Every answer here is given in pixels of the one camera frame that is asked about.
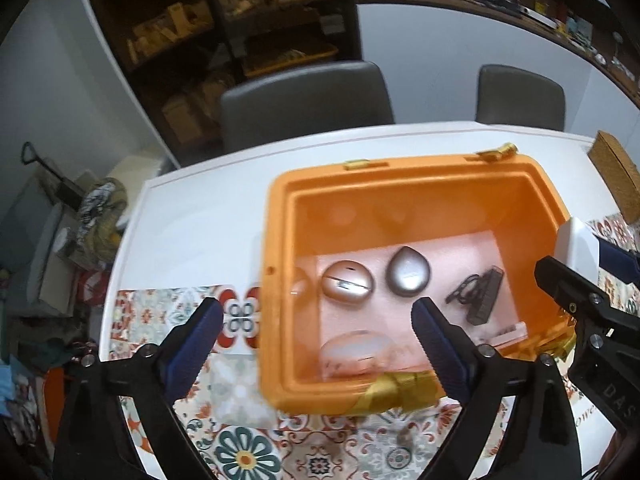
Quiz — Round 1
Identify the crumpled patterned cloth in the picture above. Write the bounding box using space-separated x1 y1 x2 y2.
77 178 128 263

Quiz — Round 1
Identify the left grey chair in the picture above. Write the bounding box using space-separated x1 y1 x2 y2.
219 61 395 153

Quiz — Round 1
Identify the doll head figurine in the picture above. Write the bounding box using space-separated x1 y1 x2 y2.
319 330 396 378

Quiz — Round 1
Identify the black clip device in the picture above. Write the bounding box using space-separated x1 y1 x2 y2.
445 266 504 326

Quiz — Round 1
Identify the grey chair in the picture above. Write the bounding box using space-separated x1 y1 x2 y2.
475 64 566 131
219 61 395 153

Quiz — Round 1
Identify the black hand trolley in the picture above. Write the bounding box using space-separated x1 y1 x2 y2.
21 142 84 208

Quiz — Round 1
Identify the orange plastic crate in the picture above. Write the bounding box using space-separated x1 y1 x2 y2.
258 152 573 415

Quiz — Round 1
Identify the silver oval mouse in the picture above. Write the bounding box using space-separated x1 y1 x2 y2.
320 260 375 306

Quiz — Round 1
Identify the white power adapter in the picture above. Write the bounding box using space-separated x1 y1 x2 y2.
553 217 600 285

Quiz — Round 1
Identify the right grey chair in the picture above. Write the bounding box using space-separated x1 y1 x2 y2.
475 64 566 131

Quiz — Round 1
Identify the dark wooden shelf unit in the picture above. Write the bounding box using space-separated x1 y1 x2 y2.
88 0 361 166

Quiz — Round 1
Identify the patterned tile table runner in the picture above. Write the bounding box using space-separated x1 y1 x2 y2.
110 214 639 479

